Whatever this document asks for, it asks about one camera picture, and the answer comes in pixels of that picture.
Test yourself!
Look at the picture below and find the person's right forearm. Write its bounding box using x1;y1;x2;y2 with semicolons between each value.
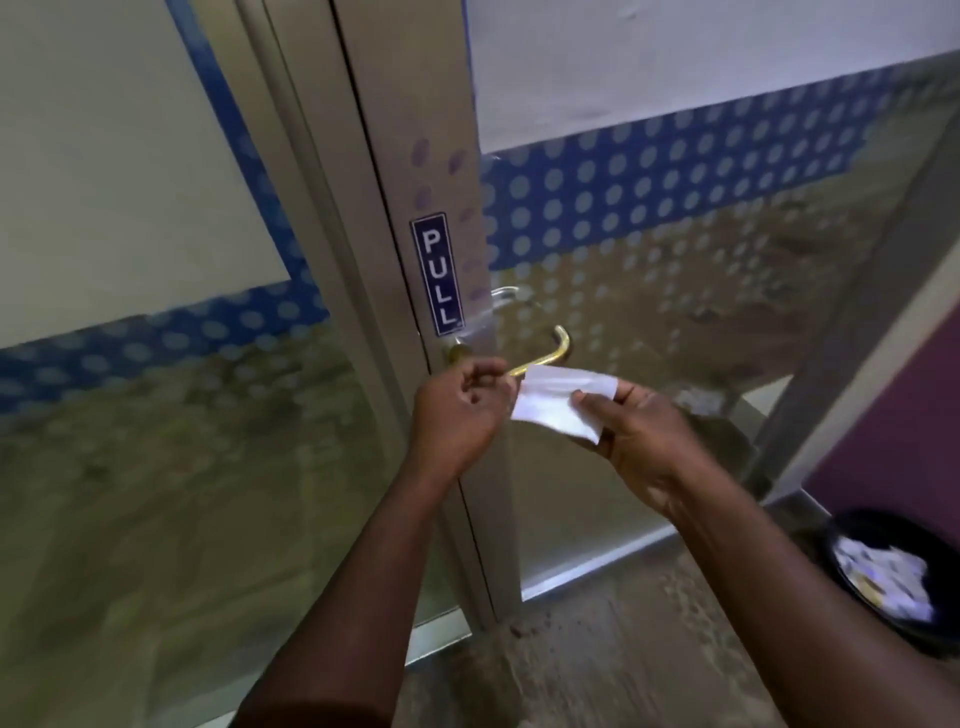
659;464;960;728

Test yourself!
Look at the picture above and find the glass door with metal frame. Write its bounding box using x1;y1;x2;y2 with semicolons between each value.
329;0;960;628

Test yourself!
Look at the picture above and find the blue PULL sign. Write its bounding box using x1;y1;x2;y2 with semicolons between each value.
409;212;466;338

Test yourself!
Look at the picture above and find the black waste bin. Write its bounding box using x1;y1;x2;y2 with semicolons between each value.
815;508;960;661

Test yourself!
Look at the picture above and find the silver outer door handle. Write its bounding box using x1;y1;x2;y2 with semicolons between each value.
479;284;535;331

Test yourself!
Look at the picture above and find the brass door handle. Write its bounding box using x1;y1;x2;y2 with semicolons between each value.
447;324;571;380

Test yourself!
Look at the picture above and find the white wet wipe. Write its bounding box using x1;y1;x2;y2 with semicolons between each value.
509;365;622;445

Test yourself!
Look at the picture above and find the person's left hand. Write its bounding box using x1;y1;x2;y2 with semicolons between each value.
404;357;520;489

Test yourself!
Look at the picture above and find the person's right hand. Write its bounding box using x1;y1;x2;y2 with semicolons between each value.
569;378;721;519

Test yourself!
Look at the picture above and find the crumpled white paper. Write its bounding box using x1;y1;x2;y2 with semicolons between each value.
832;536;937;624

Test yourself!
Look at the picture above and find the person's left forearm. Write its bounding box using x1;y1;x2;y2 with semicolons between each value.
232;449;466;728

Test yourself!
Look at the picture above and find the white paper sheet on partition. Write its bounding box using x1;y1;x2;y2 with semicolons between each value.
0;0;294;350

